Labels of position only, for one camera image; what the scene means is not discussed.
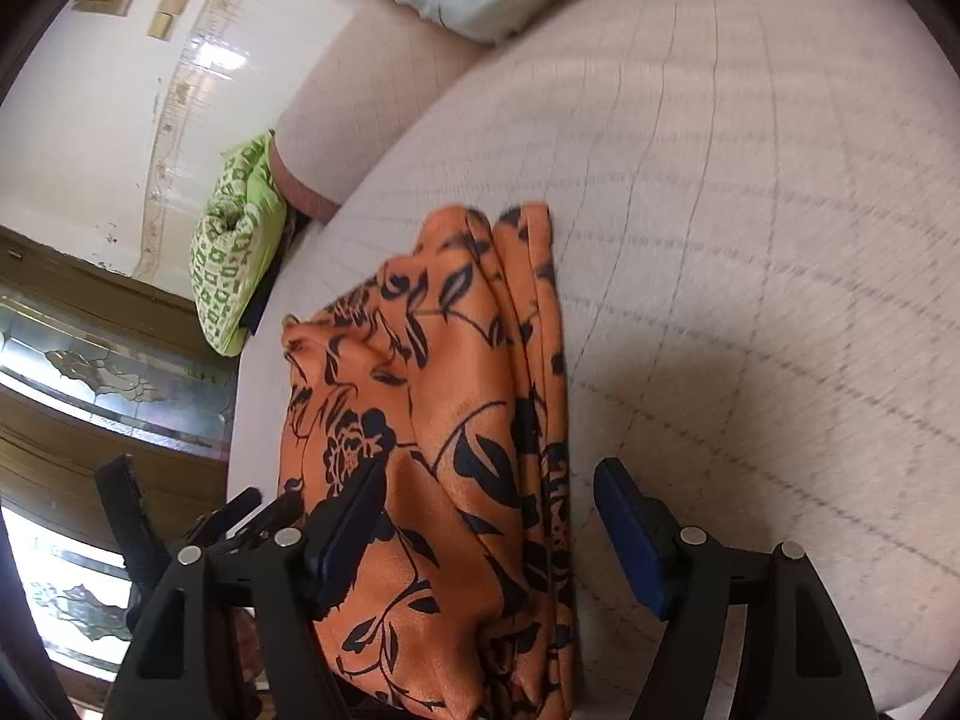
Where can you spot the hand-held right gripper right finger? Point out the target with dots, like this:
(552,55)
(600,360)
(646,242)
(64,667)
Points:
(637,540)

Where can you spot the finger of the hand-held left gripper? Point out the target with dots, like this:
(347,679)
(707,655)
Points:
(229,510)

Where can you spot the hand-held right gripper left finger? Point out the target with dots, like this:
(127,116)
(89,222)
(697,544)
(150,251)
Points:
(346,540)

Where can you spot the orange black floral cloth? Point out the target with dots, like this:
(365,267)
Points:
(442,427)

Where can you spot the wooden stained glass door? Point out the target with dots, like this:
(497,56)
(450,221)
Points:
(97,405)

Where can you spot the green checkered pillow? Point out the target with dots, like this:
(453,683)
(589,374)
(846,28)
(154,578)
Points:
(232,262)

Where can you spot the pink quilted bed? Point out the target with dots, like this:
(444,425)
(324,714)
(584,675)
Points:
(712,277)

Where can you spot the pink bed bolster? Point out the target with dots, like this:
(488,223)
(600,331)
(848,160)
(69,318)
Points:
(360,112)

